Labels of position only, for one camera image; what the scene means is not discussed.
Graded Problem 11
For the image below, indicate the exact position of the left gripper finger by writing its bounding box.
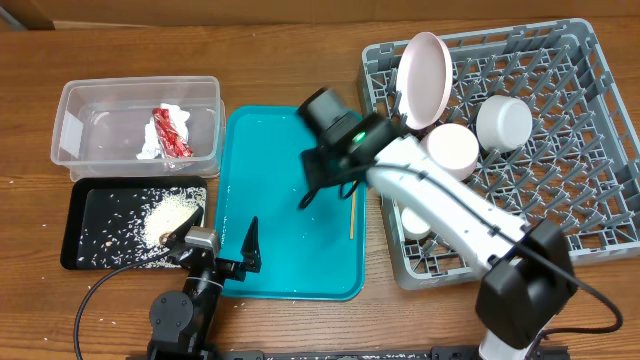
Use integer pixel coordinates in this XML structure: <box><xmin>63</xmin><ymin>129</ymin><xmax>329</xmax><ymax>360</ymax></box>
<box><xmin>159</xmin><ymin>206</ymin><xmax>204</xmax><ymax>246</ymax></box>
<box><xmin>241</xmin><ymin>216</ymin><xmax>262</xmax><ymax>273</ymax></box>

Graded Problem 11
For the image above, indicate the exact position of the pile of rice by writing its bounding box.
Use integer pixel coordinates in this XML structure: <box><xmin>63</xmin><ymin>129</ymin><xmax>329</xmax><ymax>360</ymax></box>
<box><xmin>75</xmin><ymin>187</ymin><xmax>207</xmax><ymax>270</ymax></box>

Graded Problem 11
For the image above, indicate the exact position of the white cup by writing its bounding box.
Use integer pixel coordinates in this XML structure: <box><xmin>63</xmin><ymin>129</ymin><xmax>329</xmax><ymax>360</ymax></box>
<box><xmin>400</xmin><ymin>207</ymin><xmax>431</xmax><ymax>240</ymax></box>

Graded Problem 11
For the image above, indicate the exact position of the white napkin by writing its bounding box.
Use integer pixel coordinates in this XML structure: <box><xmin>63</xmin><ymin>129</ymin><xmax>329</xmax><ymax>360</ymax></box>
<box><xmin>136</xmin><ymin>103</ymin><xmax>191</xmax><ymax>160</ymax></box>

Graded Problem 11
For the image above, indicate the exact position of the small pink bowl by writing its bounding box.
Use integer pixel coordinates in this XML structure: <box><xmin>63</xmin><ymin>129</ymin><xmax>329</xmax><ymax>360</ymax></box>
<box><xmin>420</xmin><ymin>123</ymin><xmax>479</xmax><ymax>181</ymax></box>

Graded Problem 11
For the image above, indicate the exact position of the large pink plate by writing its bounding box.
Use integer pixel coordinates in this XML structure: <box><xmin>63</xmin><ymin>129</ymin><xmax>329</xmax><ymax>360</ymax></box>
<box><xmin>396</xmin><ymin>32</ymin><xmax>453</xmax><ymax>130</ymax></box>

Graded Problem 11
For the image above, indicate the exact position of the grey white bowl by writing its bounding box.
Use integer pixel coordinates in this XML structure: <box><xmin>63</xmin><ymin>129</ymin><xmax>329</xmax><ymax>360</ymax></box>
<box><xmin>476</xmin><ymin>95</ymin><xmax>533</xmax><ymax>153</ymax></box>

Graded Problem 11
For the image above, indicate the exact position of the red foil wrapper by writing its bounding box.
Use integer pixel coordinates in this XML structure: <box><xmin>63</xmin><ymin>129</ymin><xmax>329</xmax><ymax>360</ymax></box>
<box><xmin>152</xmin><ymin>108</ymin><xmax>193</xmax><ymax>158</ymax></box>

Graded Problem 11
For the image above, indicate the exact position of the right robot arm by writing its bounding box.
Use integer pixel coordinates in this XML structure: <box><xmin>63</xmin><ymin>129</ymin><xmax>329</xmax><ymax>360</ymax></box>
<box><xmin>297</xmin><ymin>88</ymin><xmax>577</xmax><ymax>359</ymax></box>

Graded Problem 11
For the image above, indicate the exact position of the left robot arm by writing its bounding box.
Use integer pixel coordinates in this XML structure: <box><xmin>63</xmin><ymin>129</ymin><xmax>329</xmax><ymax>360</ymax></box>
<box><xmin>146</xmin><ymin>207</ymin><xmax>262</xmax><ymax>360</ymax></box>

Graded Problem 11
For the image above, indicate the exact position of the grey dishwasher rack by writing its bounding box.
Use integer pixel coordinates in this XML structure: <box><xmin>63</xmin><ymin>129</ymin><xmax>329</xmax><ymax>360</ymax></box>
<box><xmin>356</xmin><ymin>18</ymin><xmax>640</xmax><ymax>291</ymax></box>

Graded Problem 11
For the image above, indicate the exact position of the right wooden chopstick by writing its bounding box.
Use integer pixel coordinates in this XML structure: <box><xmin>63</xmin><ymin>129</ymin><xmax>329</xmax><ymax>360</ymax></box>
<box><xmin>349</xmin><ymin>192</ymin><xmax>357</xmax><ymax>240</ymax></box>

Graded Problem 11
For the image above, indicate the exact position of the teal plastic tray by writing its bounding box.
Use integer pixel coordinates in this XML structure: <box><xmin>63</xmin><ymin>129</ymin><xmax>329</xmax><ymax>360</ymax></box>
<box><xmin>214</xmin><ymin>105</ymin><xmax>367</xmax><ymax>301</ymax></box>

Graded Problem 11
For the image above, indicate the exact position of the black plastic tray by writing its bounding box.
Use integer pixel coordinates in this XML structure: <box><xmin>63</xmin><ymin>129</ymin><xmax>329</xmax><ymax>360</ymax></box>
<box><xmin>60</xmin><ymin>176</ymin><xmax>208</xmax><ymax>270</ymax></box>

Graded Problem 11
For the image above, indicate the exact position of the clear plastic bin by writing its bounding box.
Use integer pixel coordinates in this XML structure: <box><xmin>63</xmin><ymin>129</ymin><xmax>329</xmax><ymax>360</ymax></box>
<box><xmin>50</xmin><ymin>76</ymin><xmax>226</xmax><ymax>181</ymax></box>

